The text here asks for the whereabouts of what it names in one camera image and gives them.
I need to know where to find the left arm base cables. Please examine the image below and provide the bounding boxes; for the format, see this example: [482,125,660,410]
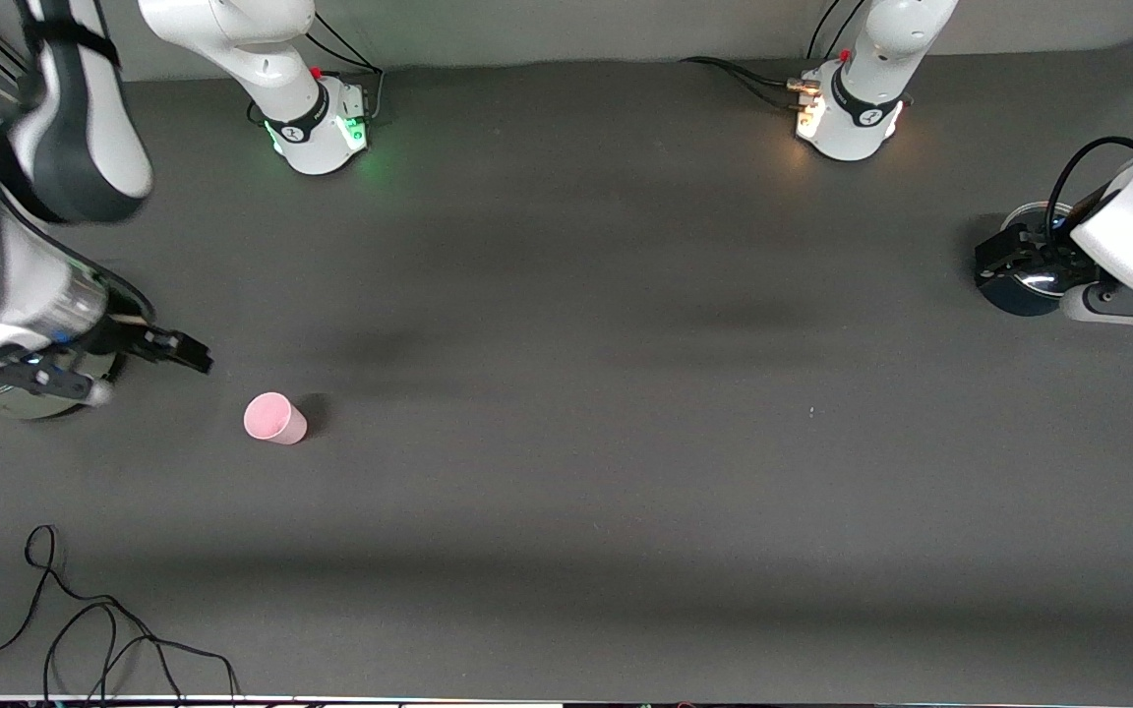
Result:
[678,54,823,111]

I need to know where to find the clear glass lid blue knob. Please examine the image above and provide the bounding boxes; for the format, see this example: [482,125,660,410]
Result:
[1004,202,1081,296]

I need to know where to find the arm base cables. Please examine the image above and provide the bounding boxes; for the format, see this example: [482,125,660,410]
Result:
[678,54,823,111]
[303,8,388,124]

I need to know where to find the pink plastic cup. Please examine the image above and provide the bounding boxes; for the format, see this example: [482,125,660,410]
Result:
[243,391,309,445]

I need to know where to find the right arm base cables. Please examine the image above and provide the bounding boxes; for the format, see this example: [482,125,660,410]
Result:
[303,8,388,124]

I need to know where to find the pale green cooking pot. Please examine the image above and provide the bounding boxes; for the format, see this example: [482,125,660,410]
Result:
[0,295,125,424]

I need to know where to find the navy blue saucepan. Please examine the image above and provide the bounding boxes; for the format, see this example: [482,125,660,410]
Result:
[975,202,1081,318]

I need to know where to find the loose thin black cable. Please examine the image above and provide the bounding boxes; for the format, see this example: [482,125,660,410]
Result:
[0,524,239,704]

